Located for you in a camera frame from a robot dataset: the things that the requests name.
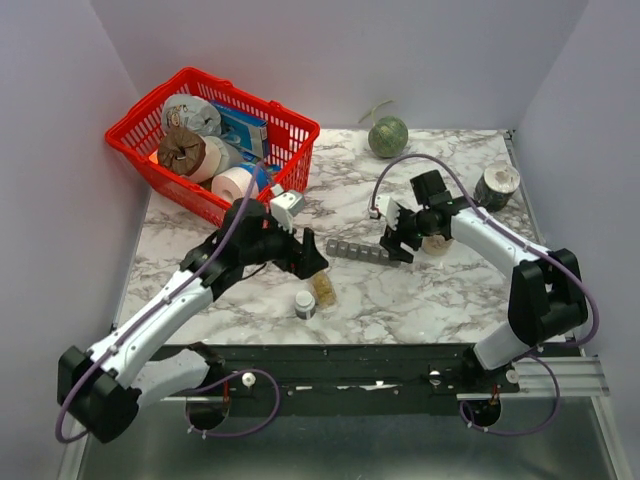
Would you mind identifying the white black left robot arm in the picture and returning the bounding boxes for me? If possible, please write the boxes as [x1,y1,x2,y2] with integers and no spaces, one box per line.
[57,191,328,443]

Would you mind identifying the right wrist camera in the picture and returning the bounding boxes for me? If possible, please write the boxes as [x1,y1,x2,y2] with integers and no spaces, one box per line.
[368,195,405,231]

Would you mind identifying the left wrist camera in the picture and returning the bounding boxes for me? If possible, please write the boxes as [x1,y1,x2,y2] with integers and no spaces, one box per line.
[269,184,305,233]

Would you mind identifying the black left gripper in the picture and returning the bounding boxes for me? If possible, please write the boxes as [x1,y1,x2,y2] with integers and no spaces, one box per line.
[239,211,328,280]

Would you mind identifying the aluminium rail frame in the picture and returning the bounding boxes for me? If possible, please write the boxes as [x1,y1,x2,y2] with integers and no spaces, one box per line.
[59,345,616,479]

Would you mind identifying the grey wrapped toilet roll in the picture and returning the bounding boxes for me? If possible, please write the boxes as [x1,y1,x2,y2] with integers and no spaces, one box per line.
[161,94,222,136]

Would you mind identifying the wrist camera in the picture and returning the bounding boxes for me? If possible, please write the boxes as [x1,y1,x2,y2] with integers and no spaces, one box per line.
[368,195,405,231]
[269,184,305,233]

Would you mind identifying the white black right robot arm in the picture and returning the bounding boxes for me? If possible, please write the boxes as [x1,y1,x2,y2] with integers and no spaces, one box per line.
[326,170,596,392]

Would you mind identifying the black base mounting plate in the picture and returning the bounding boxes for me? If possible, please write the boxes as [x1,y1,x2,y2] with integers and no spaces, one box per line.
[149,342,521,419]

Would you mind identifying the red plastic shopping basket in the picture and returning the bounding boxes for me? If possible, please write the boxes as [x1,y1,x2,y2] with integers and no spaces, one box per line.
[104,67,320,226]

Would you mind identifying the brown wrapped toilet roll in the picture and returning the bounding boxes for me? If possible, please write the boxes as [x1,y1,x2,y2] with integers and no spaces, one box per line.
[156,127,223,183]

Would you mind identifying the clear bottle of yellow pills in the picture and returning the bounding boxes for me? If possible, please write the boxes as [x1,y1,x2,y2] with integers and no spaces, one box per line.
[310,271,337,309]

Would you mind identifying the cream lotion pump bottle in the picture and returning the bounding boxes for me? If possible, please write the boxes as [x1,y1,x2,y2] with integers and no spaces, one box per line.
[422,235,454,256]

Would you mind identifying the white toilet roll blue wrap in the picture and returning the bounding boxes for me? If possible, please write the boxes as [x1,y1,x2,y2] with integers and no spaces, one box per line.
[211,162,269,204]

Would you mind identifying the grey weekly pill organizer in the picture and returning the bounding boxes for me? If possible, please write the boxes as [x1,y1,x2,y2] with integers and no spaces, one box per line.
[326,239,400,267]

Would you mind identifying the grey bottle white cap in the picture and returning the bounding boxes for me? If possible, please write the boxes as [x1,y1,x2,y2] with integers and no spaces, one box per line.
[294,290,316,320]

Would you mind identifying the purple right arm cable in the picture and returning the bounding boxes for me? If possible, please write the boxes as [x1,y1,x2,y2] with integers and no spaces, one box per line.
[369,152,600,437]

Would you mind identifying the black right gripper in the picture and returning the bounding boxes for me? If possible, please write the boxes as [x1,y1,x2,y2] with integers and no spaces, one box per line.
[378,202,435,265]

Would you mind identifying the blue white cardboard box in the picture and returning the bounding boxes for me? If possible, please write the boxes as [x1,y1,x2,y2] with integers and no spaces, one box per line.
[212,101,270,158]

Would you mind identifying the green netted melon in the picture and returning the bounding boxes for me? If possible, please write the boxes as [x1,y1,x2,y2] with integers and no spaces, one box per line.
[358,99,409,159]

